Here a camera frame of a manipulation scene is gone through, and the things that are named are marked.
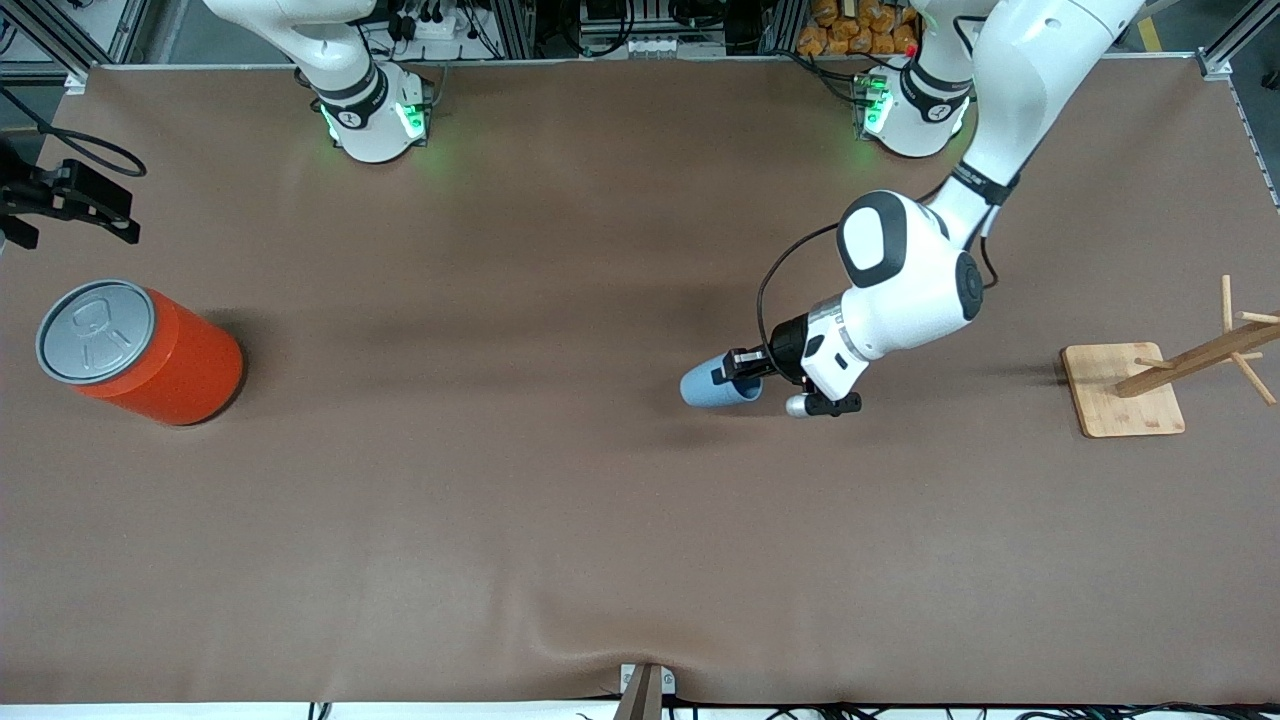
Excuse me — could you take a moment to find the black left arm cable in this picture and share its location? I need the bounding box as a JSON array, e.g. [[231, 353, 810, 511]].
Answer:
[[755, 170, 1003, 371]]

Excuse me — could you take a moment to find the wooden mug tree stand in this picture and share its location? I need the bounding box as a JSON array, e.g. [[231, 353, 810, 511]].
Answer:
[[1060, 275, 1280, 439]]

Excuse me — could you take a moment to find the brown table mat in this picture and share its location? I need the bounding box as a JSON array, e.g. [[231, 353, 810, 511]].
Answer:
[[0, 58, 1280, 707]]

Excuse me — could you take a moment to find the grey metal camera bracket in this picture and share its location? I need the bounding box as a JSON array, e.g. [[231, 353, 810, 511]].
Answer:
[[618, 662, 677, 720]]

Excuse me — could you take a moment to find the light blue plastic cup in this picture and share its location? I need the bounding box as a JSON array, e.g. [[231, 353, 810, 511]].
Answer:
[[680, 352, 764, 411]]

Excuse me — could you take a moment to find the aluminium frame profile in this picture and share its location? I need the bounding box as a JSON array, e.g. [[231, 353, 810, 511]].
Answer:
[[1195, 0, 1280, 83], [0, 0, 153, 96]]

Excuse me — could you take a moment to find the orange mesh bag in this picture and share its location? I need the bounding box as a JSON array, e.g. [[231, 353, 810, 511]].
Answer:
[[797, 0, 921, 57]]

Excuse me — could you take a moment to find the white power strip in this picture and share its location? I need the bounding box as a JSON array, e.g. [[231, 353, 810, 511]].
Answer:
[[398, 8, 473, 43]]

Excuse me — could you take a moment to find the orange can with grey lid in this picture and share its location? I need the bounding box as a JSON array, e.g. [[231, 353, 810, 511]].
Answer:
[[35, 280, 245, 428]]

